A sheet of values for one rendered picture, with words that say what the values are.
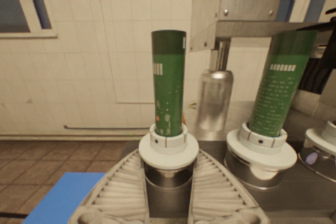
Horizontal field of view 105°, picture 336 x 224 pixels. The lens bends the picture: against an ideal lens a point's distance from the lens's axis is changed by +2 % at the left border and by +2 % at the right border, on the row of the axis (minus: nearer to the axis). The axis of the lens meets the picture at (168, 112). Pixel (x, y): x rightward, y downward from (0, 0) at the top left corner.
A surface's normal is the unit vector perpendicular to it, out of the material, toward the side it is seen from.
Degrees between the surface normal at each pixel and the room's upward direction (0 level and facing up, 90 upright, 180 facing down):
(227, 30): 90
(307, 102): 90
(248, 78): 90
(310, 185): 0
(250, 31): 90
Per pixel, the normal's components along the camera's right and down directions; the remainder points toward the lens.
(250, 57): 0.00, 0.39
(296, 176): 0.00, -0.92
